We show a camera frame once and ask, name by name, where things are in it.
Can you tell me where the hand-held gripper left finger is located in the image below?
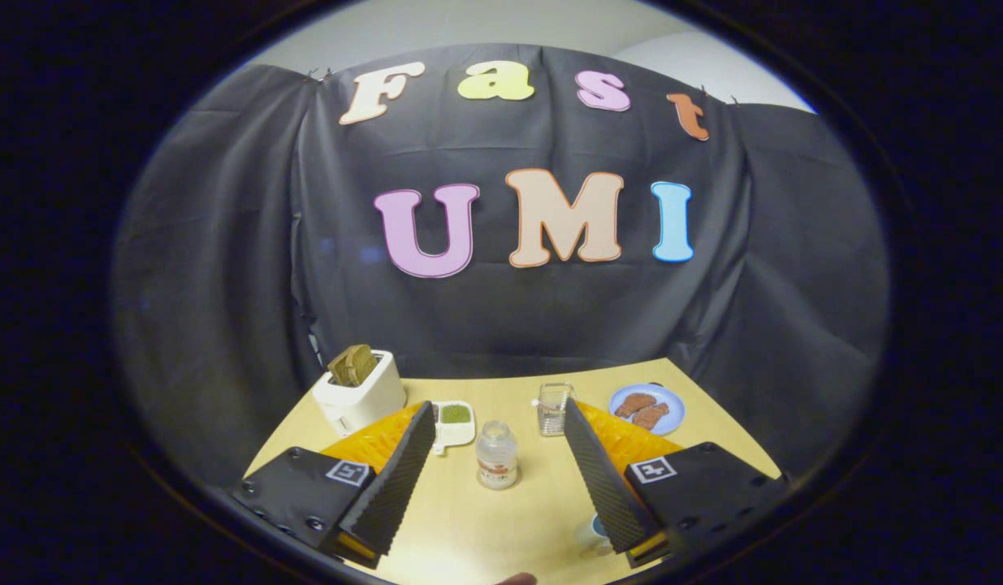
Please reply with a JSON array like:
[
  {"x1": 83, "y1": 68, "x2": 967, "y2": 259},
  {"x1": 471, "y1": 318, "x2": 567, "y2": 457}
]
[{"x1": 231, "y1": 401, "x2": 437, "y2": 570}]

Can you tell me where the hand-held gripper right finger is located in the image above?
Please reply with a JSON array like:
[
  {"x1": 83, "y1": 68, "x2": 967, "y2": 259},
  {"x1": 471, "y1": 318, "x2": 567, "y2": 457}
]
[{"x1": 563, "y1": 399, "x2": 788, "y2": 568}]

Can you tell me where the white cup with wooden handle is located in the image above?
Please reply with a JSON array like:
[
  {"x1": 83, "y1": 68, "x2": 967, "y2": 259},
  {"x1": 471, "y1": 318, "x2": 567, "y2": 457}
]
[{"x1": 574, "y1": 512, "x2": 612, "y2": 557}]

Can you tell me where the clear glass bottle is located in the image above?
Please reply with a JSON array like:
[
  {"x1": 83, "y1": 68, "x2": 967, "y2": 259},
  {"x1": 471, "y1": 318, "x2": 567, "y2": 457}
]
[{"x1": 475, "y1": 421, "x2": 520, "y2": 491}]

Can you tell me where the glass measuring cup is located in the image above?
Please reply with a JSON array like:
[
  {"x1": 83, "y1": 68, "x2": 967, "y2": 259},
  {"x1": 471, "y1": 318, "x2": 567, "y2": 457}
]
[{"x1": 534, "y1": 383, "x2": 577, "y2": 437}]

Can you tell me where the white dish with green powder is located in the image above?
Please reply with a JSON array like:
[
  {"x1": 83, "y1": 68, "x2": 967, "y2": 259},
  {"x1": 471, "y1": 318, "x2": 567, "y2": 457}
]
[{"x1": 432, "y1": 401, "x2": 477, "y2": 456}]

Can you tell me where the white toaster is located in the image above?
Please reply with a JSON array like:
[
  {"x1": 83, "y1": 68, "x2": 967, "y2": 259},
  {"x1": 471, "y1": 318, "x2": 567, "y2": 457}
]
[{"x1": 312, "y1": 349, "x2": 408, "y2": 438}]

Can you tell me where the light blue plate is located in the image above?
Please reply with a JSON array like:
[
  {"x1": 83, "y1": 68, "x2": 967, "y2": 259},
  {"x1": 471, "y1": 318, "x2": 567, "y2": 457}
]
[{"x1": 608, "y1": 383, "x2": 687, "y2": 437}]

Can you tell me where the wooden table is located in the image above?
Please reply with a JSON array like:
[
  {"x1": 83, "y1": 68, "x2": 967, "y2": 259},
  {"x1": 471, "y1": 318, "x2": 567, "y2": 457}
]
[{"x1": 245, "y1": 357, "x2": 782, "y2": 585}]

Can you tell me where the brown bread slice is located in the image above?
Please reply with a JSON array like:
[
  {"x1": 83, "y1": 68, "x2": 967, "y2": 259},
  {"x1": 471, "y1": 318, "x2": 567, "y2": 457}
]
[{"x1": 327, "y1": 344, "x2": 378, "y2": 388}]

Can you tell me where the black backdrop cloth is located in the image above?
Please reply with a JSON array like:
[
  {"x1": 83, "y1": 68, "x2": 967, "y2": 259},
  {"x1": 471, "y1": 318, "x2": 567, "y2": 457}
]
[{"x1": 111, "y1": 42, "x2": 889, "y2": 488}]

